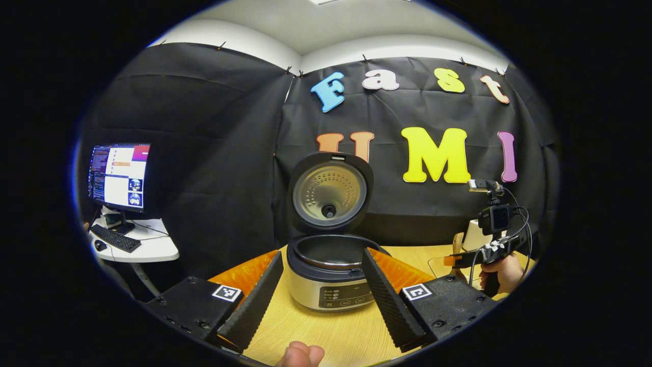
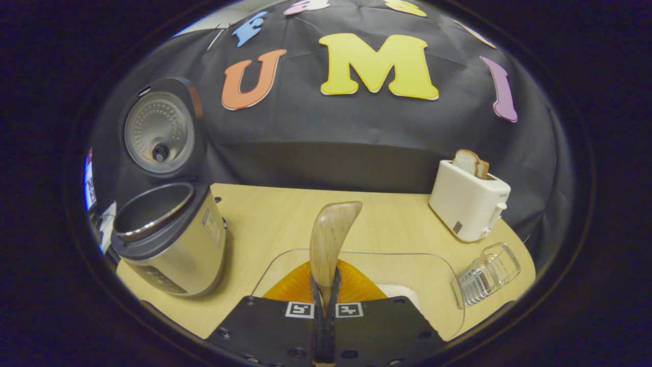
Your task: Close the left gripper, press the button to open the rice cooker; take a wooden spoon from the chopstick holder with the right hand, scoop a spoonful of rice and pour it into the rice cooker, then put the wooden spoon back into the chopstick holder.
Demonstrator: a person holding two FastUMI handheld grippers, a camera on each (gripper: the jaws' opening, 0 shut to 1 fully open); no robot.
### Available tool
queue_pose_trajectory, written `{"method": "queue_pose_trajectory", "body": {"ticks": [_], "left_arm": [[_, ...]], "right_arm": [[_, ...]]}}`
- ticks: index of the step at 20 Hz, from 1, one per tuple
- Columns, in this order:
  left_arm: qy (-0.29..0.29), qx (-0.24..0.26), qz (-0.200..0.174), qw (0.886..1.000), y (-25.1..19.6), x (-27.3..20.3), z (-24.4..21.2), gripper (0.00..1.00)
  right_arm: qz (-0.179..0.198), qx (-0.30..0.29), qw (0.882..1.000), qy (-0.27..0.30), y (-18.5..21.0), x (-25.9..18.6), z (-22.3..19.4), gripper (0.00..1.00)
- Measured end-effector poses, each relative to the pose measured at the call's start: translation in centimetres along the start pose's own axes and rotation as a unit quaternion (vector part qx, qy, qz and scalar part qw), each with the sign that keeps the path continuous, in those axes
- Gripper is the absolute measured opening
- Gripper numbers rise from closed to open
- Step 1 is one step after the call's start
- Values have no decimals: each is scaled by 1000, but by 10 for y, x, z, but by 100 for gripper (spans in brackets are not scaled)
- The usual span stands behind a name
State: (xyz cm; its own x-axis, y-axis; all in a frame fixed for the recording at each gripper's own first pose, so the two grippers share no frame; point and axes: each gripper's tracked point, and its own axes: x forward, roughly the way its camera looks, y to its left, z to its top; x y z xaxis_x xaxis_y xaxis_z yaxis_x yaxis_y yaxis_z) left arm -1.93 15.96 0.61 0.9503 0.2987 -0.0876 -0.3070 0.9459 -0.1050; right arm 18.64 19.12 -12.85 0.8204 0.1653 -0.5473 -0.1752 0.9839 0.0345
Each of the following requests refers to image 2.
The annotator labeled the clear chopstick holder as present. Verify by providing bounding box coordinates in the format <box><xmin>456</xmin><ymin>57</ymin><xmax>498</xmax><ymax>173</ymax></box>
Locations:
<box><xmin>455</xmin><ymin>243</ymin><xmax>522</xmax><ymax>307</ymax></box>

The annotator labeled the silver black rice cooker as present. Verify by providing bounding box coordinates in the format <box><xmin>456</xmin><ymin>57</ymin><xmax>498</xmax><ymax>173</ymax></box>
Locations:
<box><xmin>110</xmin><ymin>76</ymin><xmax>228</xmax><ymax>299</ymax></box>

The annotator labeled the black backdrop cloth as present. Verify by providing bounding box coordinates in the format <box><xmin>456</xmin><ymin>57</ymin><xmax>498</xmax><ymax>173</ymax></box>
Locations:
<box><xmin>89</xmin><ymin>0</ymin><xmax>579</xmax><ymax>255</ymax></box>

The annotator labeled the wooden spoon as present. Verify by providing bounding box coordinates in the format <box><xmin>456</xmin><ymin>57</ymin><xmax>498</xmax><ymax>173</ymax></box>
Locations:
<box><xmin>309</xmin><ymin>201</ymin><xmax>363</xmax><ymax>301</ymax></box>

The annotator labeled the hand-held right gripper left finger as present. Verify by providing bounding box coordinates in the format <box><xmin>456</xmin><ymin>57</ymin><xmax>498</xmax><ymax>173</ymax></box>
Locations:
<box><xmin>206</xmin><ymin>260</ymin><xmax>327</xmax><ymax>367</ymax></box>

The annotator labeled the white side desk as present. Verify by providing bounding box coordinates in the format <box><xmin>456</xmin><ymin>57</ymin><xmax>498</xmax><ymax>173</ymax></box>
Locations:
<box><xmin>97</xmin><ymin>201</ymin><xmax>118</xmax><ymax>254</ymax></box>

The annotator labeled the computer monitor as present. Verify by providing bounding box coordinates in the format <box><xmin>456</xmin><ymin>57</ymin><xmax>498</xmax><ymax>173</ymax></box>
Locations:
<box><xmin>83</xmin><ymin>148</ymin><xmax>97</xmax><ymax>212</ymax></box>

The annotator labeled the bread slice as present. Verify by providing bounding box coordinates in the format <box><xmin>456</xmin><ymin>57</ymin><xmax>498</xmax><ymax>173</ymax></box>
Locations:
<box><xmin>452</xmin><ymin>149</ymin><xmax>490</xmax><ymax>180</ymax></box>

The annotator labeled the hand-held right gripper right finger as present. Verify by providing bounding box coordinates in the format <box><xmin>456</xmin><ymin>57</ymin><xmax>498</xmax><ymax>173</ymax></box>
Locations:
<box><xmin>326</xmin><ymin>260</ymin><xmax>449</xmax><ymax>367</ymax></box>

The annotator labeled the white toaster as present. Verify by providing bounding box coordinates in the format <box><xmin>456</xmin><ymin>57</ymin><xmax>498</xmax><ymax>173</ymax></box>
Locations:
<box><xmin>429</xmin><ymin>160</ymin><xmax>511</xmax><ymax>243</ymax></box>

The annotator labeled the clear plastic rice container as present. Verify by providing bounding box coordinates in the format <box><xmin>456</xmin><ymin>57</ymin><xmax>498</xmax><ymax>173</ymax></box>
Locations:
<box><xmin>252</xmin><ymin>249</ymin><xmax>465</xmax><ymax>341</ymax></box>

